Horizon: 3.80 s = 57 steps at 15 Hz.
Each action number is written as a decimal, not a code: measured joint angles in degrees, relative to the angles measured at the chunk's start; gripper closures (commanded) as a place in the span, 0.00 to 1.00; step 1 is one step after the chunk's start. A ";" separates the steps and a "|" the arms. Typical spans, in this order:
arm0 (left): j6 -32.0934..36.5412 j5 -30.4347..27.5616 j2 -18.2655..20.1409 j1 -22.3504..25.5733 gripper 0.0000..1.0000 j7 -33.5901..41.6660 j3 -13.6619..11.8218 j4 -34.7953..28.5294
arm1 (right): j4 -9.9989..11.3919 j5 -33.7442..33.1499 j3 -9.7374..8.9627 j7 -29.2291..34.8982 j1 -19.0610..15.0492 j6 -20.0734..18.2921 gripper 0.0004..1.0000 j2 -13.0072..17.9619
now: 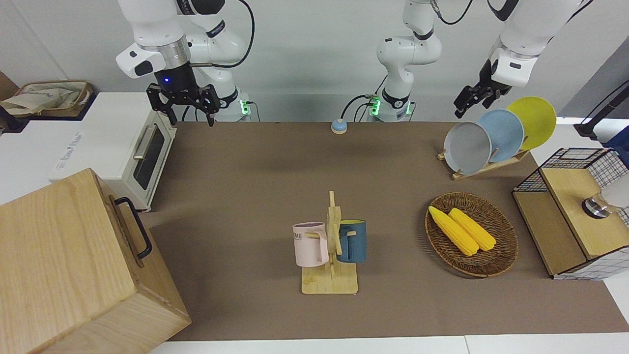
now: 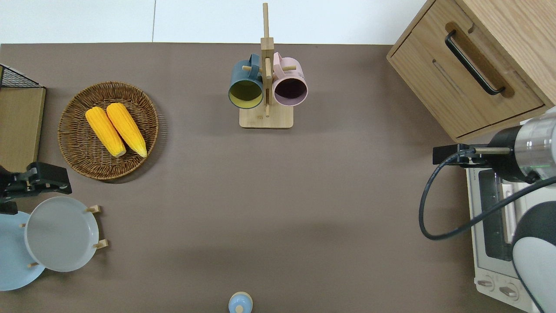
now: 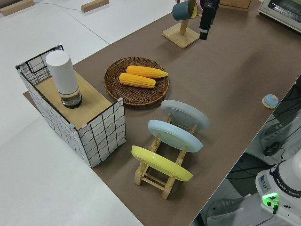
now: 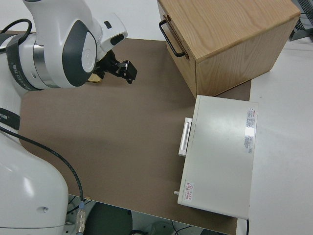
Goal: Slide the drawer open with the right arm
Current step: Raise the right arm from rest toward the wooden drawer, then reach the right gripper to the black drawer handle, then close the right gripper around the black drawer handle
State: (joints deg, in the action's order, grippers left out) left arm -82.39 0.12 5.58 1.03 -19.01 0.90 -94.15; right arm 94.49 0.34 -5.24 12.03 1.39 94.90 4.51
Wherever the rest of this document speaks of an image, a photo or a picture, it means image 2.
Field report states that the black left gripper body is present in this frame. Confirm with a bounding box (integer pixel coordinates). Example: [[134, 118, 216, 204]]
[[0, 167, 42, 214]]

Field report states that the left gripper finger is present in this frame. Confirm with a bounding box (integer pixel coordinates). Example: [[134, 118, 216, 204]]
[[26, 170, 73, 195], [27, 161, 73, 190]]

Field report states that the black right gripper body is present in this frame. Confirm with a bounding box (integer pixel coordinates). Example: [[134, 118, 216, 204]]
[[458, 125, 541, 184]]

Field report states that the black metal drawer handle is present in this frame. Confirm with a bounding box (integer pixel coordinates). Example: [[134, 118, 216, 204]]
[[444, 30, 505, 96]]

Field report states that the brown wicker basket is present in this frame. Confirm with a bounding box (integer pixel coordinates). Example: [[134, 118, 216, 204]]
[[57, 81, 159, 181]]

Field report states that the wooden board with rack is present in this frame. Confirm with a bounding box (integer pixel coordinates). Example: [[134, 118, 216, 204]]
[[0, 64, 46, 173]]

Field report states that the grey plate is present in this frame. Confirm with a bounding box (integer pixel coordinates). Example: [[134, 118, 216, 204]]
[[24, 196, 99, 273]]

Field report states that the wooden plate rack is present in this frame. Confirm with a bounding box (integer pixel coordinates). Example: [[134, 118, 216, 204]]
[[19, 204, 109, 268]]

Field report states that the blunt yellow corn cob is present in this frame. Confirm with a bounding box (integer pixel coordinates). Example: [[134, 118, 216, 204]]
[[85, 107, 127, 158]]

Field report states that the cream toaster oven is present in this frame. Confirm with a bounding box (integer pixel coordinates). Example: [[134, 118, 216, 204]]
[[466, 165, 556, 313]]

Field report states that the light blue plate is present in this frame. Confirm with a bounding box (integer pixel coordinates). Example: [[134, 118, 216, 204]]
[[0, 211, 46, 292]]

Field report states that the pointed yellow corn cob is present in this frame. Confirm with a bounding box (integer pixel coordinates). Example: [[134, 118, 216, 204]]
[[106, 103, 148, 158]]

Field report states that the light wooden cabinet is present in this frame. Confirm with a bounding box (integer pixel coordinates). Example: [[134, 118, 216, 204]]
[[386, 0, 556, 144]]

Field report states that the large brown table mat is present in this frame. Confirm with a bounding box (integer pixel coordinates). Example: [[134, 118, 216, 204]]
[[0, 43, 556, 313]]

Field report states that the pink mug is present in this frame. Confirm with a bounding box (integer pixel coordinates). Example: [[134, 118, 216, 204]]
[[272, 52, 308, 107]]

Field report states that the wooden mug tree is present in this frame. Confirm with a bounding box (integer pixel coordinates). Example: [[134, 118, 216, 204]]
[[239, 2, 294, 129]]

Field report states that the dark blue mug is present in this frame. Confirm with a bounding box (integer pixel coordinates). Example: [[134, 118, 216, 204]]
[[228, 53, 265, 110]]

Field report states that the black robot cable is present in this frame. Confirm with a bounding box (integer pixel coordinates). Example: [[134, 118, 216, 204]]
[[418, 152, 556, 241]]

